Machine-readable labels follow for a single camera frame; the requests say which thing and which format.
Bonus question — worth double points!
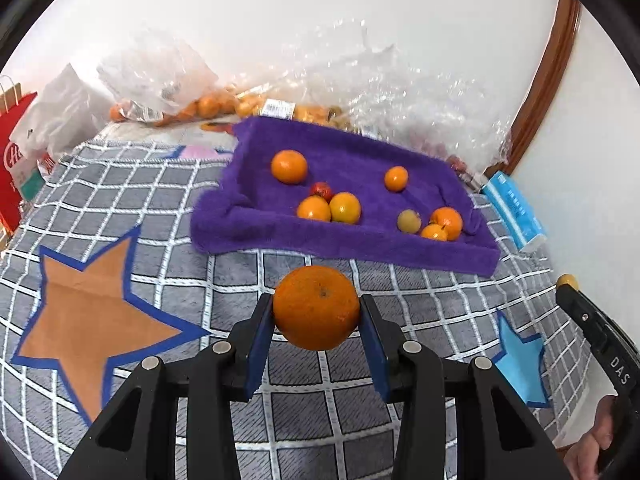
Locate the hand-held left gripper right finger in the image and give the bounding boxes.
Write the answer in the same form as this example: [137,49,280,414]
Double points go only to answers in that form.
[360,294,573,480]

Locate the white plastic bag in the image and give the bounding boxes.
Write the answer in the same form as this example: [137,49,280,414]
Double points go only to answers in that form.
[10,64,113,161]

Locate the large orange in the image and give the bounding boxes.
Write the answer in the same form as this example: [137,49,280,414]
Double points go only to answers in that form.
[270,149,309,185]
[272,266,361,352]

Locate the pile of bagged tomatoes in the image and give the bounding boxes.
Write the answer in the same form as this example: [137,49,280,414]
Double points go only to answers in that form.
[410,137,481,181]

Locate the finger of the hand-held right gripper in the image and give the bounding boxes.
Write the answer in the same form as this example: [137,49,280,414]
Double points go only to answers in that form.
[556,285,608,346]

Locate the grey checked star blanket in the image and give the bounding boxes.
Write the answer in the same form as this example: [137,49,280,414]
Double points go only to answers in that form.
[0,137,591,480]

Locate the red paper bag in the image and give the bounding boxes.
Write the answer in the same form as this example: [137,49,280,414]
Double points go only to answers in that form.
[0,76,46,233]

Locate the purple towel-lined tray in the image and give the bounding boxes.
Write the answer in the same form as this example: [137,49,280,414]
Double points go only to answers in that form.
[191,116,502,277]

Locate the person's right hand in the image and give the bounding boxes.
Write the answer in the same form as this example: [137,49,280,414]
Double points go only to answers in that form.
[565,395,618,480]

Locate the brown wooden door frame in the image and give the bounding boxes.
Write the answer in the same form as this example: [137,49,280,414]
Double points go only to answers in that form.
[487,0,583,176]

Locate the blue tissue pack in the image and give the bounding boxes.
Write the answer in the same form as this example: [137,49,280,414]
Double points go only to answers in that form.
[481,170,548,253]

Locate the white printed bed sheet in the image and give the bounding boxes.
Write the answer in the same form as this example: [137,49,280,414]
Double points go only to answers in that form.
[95,120,241,161]

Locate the pile of bagged oranges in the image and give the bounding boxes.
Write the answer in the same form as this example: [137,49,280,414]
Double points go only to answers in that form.
[235,91,351,133]
[109,87,238,127]

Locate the clear plastic bag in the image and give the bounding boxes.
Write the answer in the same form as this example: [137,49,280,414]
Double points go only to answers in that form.
[400,60,516,181]
[235,17,416,141]
[96,30,221,126]

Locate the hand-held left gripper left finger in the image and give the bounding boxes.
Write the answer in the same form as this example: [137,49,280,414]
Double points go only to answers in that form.
[59,294,275,480]

